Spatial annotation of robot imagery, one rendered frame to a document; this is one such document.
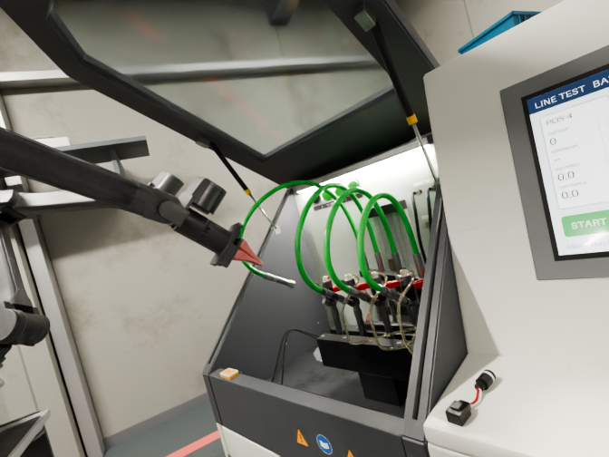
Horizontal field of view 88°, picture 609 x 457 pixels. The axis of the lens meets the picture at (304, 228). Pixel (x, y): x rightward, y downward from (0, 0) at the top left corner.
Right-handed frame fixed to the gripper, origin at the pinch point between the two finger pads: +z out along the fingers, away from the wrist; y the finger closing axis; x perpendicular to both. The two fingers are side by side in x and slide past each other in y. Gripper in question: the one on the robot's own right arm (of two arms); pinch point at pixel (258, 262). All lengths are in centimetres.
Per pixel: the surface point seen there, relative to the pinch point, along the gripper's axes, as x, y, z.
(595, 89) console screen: -51, 40, 19
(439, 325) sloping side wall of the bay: -31.0, 0.3, 24.9
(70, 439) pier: 222, -132, 8
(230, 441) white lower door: 26, -44, 26
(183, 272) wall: 229, 4, 18
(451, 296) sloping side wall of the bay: -28.9, 7.4, 28.5
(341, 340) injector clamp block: 1.1, -6.8, 30.4
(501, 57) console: -40, 48, 11
